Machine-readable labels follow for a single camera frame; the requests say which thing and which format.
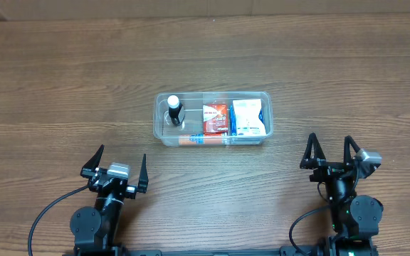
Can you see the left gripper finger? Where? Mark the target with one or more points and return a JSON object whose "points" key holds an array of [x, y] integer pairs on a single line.
{"points": [[143, 178], [89, 169]]}

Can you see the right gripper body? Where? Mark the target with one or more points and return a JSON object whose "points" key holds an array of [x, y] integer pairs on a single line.
{"points": [[326, 170]]}

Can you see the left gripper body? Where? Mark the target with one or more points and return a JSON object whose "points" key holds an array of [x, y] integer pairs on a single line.
{"points": [[129, 190]]}

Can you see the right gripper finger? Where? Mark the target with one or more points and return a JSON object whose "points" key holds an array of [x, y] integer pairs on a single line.
{"points": [[314, 156], [349, 144]]}

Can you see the orange tablet tube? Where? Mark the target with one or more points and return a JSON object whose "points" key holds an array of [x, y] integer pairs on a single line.
{"points": [[202, 139]]}

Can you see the white medicine box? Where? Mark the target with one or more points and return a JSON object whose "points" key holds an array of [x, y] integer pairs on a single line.
{"points": [[249, 118]]}

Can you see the dark bottle white cap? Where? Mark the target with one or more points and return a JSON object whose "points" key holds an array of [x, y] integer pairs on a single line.
{"points": [[176, 110]]}

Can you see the blue medicine box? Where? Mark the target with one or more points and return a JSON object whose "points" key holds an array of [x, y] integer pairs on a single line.
{"points": [[241, 139]]}

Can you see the red medicine box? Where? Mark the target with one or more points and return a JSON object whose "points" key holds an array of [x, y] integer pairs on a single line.
{"points": [[215, 118]]}

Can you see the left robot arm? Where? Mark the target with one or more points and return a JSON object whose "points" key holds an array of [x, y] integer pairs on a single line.
{"points": [[95, 228]]}

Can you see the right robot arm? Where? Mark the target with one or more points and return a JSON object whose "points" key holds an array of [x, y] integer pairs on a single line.
{"points": [[355, 219]]}

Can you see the clear plastic container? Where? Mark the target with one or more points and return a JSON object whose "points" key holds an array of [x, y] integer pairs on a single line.
{"points": [[200, 118]]}

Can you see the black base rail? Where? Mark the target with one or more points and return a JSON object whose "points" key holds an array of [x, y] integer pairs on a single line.
{"points": [[282, 251]]}

